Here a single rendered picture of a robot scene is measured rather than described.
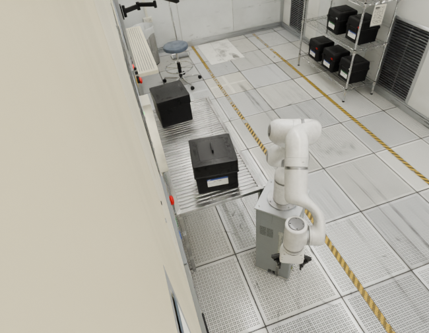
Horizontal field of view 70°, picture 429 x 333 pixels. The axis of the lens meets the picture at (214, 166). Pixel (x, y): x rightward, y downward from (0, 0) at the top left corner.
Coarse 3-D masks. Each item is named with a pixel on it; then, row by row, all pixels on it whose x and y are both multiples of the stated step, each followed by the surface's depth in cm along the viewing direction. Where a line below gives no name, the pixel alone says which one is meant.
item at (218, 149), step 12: (192, 144) 206; (204, 144) 205; (216, 144) 204; (228, 144) 203; (192, 156) 197; (204, 156) 196; (216, 156) 195; (228, 156) 194; (204, 168) 191; (216, 168) 193; (228, 168) 195
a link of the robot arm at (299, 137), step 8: (304, 120) 132; (312, 120) 130; (296, 128) 120; (304, 128) 122; (312, 128) 127; (320, 128) 130; (288, 136) 120; (296, 136) 117; (304, 136) 118; (312, 136) 127; (320, 136) 132; (288, 144) 118; (296, 144) 117; (304, 144) 117; (288, 152) 118; (296, 152) 116; (304, 152) 117; (288, 160) 118; (296, 160) 117; (304, 160) 117
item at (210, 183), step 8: (216, 176) 198; (224, 176) 199; (232, 176) 201; (200, 184) 201; (208, 184) 202; (216, 184) 203; (224, 184) 205; (232, 184) 206; (200, 192) 206; (208, 192) 207
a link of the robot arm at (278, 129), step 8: (280, 120) 133; (288, 120) 133; (296, 120) 132; (272, 128) 134; (280, 128) 132; (288, 128) 131; (272, 136) 134; (280, 136) 133; (280, 144) 140; (272, 152) 167; (280, 152) 156; (272, 160) 167; (280, 160) 162
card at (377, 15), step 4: (380, 4) 326; (384, 4) 328; (376, 8) 328; (380, 8) 329; (384, 8) 330; (376, 12) 330; (380, 12) 332; (384, 12) 333; (372, 16) 332; (376, 16) 334; (380, 16) 335; (372, 20) 336; (376, 20) 337; (380, 20) 339; (372, 24) 339; (376, 24) 340; (380, 24) 342
